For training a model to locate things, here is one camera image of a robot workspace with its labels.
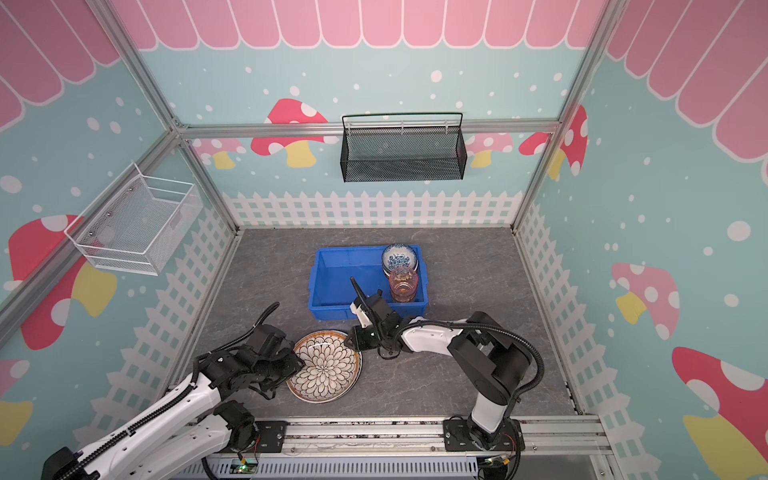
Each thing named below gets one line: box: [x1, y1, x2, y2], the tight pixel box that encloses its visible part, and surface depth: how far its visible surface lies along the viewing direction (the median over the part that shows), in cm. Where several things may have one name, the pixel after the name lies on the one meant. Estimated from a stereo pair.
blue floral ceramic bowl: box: [382, 243, 419, 277], surface depth 101 cm
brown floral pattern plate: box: [287, 330, 363, 404], surface depth 85 cm
